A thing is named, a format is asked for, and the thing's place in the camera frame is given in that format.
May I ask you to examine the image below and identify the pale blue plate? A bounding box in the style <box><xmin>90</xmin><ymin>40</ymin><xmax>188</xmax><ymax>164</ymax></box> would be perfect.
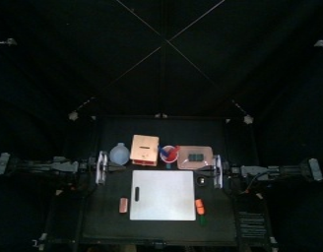
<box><xmin>108</xmin><ymin>142</ymin><xmax>131</xmax><ymax>166</ymax></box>

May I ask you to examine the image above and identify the white cutting board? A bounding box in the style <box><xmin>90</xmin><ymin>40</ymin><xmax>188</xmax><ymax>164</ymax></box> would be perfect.
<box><xmin>128</xmin><ymin>169</ymin><xmax>199</xmax><ymax>221</ymax></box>

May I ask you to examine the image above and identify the light wooden box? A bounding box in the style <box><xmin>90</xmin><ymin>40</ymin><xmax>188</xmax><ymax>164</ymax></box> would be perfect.
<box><xmin>128</xmin><ymin>134</ymin><xmax>161</xmax><ymax>167</ymax></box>

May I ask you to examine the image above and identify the red cup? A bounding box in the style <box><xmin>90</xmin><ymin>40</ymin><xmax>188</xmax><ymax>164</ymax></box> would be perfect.
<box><xmin>159</xmin><ymin>145</ymin><xmax>181</xmax><ymax>164</ymax></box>

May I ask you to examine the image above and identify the red toy utensil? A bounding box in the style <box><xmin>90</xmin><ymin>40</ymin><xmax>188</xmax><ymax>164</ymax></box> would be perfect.
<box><xmin>167</xmin><ymin>145</ymin><xmax>183</xmax><ymax>158</ymax></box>

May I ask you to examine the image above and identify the blue toy utensil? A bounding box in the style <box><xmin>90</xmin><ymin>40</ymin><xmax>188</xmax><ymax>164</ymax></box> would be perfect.
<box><xmin>157</xmin><ymin>145</ymin><xmax>171</xmax><ymax>159</ymax></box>

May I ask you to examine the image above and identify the black label with white text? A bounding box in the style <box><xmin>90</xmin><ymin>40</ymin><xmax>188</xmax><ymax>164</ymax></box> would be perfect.
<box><xmin>236</xmin><ymin>211</ymin><xmax>268</xmax><ymax>240</ymax></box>

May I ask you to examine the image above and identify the black cable with orange tip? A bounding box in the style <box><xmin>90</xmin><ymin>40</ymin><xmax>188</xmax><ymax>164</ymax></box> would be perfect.
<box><xmin>239</xmin><ymin>171</ymin><xmax>267</xmax><ymax>199</ymax></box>

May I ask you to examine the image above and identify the orange handled toy knife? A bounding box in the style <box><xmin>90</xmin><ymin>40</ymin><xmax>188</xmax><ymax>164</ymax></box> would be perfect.
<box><xmin>193</xmin><ymin>198</ymin><xmax>208</xmax><ymax>226</ymax></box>

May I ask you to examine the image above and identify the thin white diagonal cord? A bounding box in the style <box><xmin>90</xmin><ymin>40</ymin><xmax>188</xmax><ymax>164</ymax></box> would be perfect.
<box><xmin>72</xmin><ymin>0</ymin><xmax>225</xmax><ymax>115</ymax></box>
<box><xmin>114</xmin><ymin>0</ymin><xmax>251</xmax><ymax>118</ymax></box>

